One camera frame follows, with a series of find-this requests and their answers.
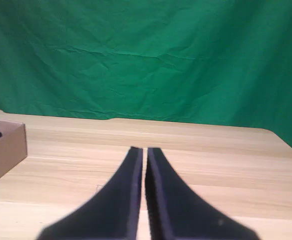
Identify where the green backdrop cloth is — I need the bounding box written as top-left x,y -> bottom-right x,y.
0,0 -> 292,161

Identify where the brown cardboard box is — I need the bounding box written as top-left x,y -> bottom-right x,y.
0,117 -> 28,190

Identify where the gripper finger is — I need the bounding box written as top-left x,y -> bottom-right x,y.
37,146 -> 144,240
145,147 -> 259,240

